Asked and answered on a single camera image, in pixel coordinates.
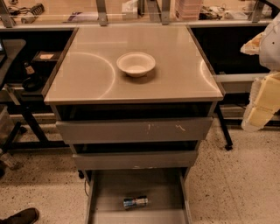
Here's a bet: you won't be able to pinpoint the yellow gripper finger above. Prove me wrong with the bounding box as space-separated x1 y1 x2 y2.
241 32 263 55
241 72 280 131

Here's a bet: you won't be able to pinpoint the silver blue redbull can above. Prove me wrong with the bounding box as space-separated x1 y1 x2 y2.
122 196 149 209

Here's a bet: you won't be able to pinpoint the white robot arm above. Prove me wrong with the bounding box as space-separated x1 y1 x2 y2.
241 13 280 132

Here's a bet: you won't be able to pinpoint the grey top drawer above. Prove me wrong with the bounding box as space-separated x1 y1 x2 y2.
56 117 213 144

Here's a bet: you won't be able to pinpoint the grey middle drawer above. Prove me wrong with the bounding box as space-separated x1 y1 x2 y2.
73 150 198 170

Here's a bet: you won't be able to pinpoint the grey drawer cabinet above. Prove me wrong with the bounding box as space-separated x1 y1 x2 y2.
41 24 226 224

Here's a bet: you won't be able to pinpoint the grey open bottom drawer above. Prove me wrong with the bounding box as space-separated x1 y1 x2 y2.
85 168 192 224

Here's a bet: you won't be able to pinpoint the pink stacked trays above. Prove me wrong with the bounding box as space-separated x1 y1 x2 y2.
175 0 203 21

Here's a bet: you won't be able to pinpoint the white paper bowl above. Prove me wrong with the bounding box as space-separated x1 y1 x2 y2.
116 52 156 78

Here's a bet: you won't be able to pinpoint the white tissue box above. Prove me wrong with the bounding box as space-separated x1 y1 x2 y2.
122 0 138 20

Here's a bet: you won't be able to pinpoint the black headphones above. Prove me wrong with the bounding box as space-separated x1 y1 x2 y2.
22 76 43 92

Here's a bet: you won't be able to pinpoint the black desk left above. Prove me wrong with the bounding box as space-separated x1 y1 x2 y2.
1 39 67 153

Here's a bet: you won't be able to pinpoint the black shoe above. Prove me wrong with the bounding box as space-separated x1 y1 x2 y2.
0 207 39 224

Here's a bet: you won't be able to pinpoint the black table frame right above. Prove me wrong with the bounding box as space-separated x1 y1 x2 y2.
213 73 280 151

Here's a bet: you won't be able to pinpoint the coiled black cable tool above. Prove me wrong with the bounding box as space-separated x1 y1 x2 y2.
21 3 45 24

